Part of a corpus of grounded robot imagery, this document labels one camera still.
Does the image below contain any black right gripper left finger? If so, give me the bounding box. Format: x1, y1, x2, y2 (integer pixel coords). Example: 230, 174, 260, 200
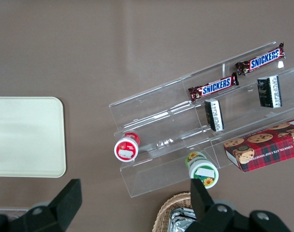
21, 178, 83, 232

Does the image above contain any green lid yogurt bottle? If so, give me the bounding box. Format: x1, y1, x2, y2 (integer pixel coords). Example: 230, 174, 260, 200
184, 151, 220, 189

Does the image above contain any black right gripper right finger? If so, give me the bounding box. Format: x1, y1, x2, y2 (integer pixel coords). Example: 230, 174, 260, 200
187, 178, 236, 232

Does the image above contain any red tartan cookie box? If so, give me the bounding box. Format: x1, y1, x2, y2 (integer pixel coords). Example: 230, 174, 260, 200
223, 117, 294, 173

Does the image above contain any small black chocolate box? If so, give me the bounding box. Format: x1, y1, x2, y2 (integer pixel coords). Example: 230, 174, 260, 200
256, 74, 282, 109
204, 98, 225, 132

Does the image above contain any clear acrylic stepped shelf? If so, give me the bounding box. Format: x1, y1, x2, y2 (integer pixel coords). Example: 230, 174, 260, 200
108, 63, 225, 199
181, 41, 294, 170

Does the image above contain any beige plastic tray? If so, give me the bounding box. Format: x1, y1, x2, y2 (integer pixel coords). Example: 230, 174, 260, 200
0, 96, 67, 179

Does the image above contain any Snickers chocolate bar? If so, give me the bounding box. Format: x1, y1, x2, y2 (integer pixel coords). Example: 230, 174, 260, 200
235, 42, 287, 76
187, 72, 240, 102

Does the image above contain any light oval wicker basket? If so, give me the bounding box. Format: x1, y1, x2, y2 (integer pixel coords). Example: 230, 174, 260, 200
152, 191, 198, 232

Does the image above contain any red lid yogurt bottle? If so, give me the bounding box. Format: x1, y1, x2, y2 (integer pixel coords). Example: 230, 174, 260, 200
113, 131, 141, 162

